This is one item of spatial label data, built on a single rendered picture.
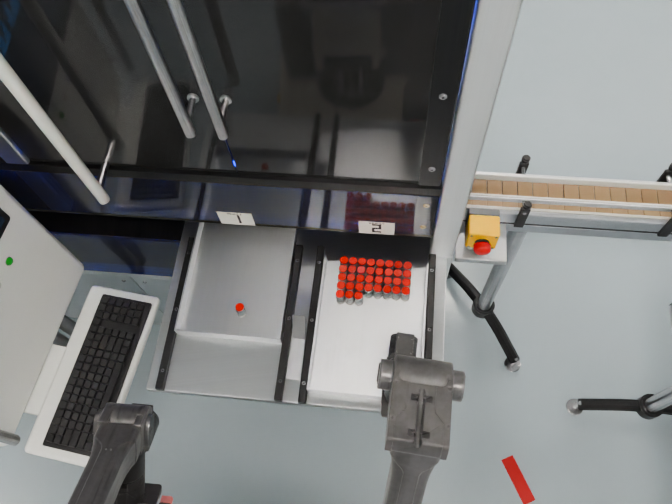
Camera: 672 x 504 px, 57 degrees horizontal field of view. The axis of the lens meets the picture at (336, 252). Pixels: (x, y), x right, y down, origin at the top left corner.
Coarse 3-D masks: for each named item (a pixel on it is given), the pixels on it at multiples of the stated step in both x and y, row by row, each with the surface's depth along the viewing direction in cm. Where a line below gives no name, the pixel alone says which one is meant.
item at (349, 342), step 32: (320, 288) 153; (416, 288) 155; (320, 320) 152; (352, 320) 152; (384, 320) 152; (416, 320) 151; (320, 352) 149; (352, 352) 149; (384, 352) 148; (320, 384) 146; (352, 384) 145
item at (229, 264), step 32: (224, 224) 165; (192, 256) 159; (224, 256) 161; (256, 256) 161; (288, 256) 160; (192, 288) 158; (224, 288) 158; (256, 288) 157; (288, 288) 155; (192, 320) 154; (224, 320) 154; (256, 320) 153
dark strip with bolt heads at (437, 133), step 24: (456, 0) 85; (456, 24) 89; (456, 48) 93; (432, 72) 98; (456, 72) 98; (432, 96) 103; (456, 96) 103; (432, 120) 109; (432, 144) 115; (432, 168) 122
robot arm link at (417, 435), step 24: (408, 360) 80; (432, 360) 81; (408, 384) 77; (432, 384) 78; (408, 408) 76; (432, 408) 76; (408, 432) 74; (432, 432) 74; (408, 456) 75; (432, 456) 74; (408, 480) 77
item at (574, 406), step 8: (568, 400) 226; (576, 400) 226; (584, 400) 219; (592, 400) 218; (600, 400) 217; (608, 400) 216; (616, 400) 215; (624, 400) 214; (632, 400) 214; (640, 400) 213; (568, 408) 225; (576, 408) 224; (584, 408) 219; (592, 408) 217; (600, 408) 216; (608, 408) 215; (616, 408) 214; (624, 408) 213; (632, 408) 213; (640, 408) 212; (664, 408) 211; (648, 416) 211; (656, 416) 210
